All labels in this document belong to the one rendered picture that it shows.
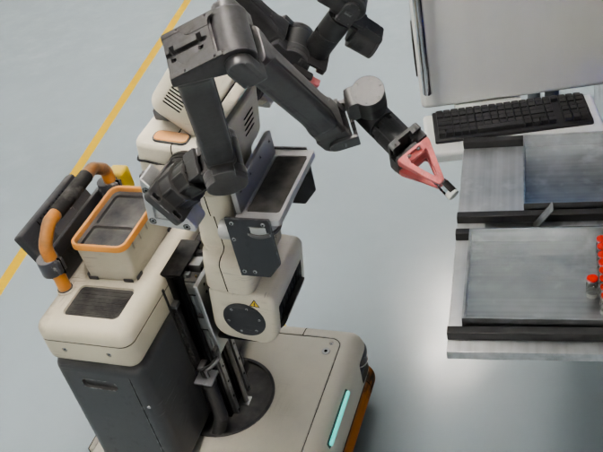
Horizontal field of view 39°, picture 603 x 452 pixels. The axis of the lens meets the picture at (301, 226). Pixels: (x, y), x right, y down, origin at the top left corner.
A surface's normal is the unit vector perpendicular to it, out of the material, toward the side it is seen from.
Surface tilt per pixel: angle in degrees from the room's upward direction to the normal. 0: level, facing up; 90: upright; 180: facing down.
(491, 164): 0
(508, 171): 0
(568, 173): 0
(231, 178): 122
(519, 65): 90
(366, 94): 33
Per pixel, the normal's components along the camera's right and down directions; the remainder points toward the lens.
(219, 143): 0.29, 0.89
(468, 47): -0.05, 0.63
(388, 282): -0.18, -0.77
